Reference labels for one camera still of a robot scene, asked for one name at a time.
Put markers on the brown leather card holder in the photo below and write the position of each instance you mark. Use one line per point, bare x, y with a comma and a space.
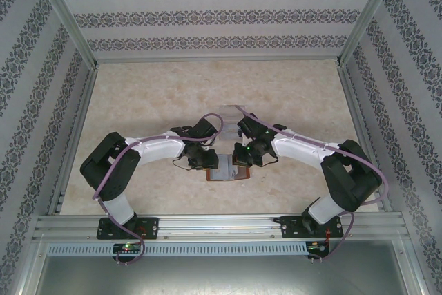
224, 170

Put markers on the clear acrylic card stand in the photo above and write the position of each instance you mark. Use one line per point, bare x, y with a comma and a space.
226, 109

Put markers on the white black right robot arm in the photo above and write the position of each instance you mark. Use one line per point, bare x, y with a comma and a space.
297, 151

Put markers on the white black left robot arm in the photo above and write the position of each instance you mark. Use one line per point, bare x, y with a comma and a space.
159, 150

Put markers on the small LED controller board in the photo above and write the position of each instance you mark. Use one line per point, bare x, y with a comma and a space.
128, 248
316, 247

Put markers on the grey metal sheet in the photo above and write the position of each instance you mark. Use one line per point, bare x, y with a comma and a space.
221, 277

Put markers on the aluminium mounting rail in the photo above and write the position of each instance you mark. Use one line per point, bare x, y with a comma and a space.
221, 227

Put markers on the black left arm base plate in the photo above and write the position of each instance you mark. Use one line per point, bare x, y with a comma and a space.
152, 227

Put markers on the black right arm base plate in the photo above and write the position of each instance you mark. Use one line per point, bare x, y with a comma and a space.
291, 227

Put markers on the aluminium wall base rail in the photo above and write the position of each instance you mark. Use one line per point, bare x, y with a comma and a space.
217, 61

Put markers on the aluminium table edge rail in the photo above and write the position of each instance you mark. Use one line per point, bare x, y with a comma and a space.
75, 136
353, 101

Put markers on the aluminium frame post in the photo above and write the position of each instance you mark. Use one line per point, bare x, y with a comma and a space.
371, 8
62, 8

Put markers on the aluminium frame bar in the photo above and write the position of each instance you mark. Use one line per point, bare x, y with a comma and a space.
416, 267
32, 267

